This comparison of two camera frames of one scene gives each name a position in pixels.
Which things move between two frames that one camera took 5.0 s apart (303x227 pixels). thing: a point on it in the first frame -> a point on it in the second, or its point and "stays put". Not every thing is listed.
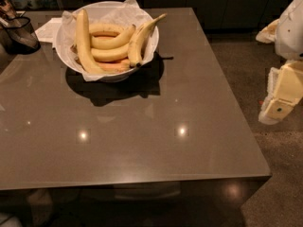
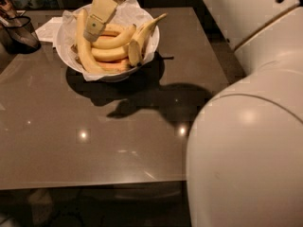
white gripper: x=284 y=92 -> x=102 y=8
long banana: x=83 y=43 stays put
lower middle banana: x=110 y=55 stays put
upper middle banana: x=113 y=43 stays put
